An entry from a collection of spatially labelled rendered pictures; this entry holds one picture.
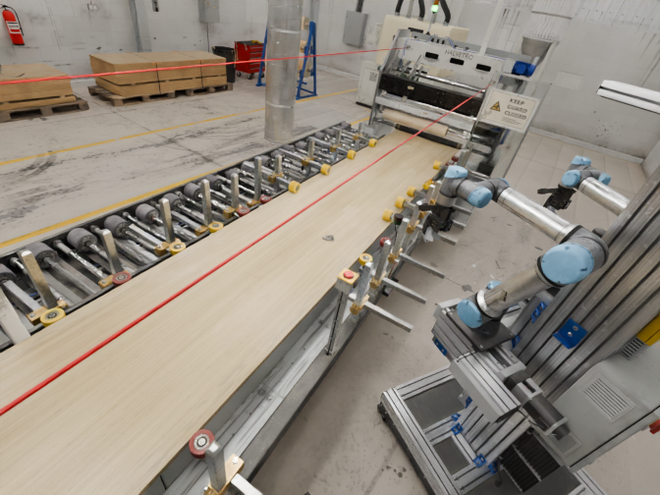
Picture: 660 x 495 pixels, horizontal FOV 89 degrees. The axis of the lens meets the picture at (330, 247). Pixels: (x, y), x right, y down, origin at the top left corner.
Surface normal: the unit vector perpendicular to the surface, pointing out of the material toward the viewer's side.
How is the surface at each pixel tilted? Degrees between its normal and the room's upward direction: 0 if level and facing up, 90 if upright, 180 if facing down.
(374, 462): 0
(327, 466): 0
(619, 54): 90
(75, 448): 0
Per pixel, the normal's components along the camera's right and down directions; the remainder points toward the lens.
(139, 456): 0.14, -0.79
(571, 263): -0.78, 0.17
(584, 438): -0.89, 0.16
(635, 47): -0.56, 0.44
